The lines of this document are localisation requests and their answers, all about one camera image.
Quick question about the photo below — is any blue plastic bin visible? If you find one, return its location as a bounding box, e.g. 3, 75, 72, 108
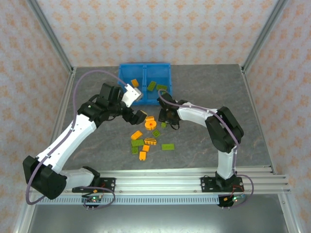
144, 62, 173, 105
117, 63, 147, 106

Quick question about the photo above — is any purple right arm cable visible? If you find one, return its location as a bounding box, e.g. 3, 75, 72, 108
157, 89, 255, 209

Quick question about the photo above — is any small controller circuit board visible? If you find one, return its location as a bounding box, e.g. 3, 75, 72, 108
218, 194, 246, 209
82, 194, 104, 210

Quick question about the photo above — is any grey metal panel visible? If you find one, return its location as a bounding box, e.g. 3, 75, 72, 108
26, 205, 292, 233

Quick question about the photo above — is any aluminium mounting rail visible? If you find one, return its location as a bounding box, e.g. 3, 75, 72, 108
25, 169, 292, 196

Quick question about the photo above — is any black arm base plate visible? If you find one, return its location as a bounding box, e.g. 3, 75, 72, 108
72, 177, 116, 193
200, 176, 244, 194

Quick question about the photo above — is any aluminium frame post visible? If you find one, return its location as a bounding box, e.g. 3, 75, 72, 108
278, 194, 303, 233
13, 194, 37, 233
242, 0, 290, 73
26, 0, 74, 73

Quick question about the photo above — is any grey slotted cable duct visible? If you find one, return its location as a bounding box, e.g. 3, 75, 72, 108
36, 196, 246, 206

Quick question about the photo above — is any aluminium table side rail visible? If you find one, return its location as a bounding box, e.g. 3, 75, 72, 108
240, 64, 277, 175
50, 67, 77, 156

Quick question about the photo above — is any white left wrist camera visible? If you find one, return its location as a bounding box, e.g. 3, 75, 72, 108
121, 83, 143, 108

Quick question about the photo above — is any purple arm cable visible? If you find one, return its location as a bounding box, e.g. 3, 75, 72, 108
157, 89, 255, 209
25, 69, 128, 211

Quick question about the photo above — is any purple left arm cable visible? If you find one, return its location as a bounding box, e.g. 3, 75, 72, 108
25, 69, 128, 211

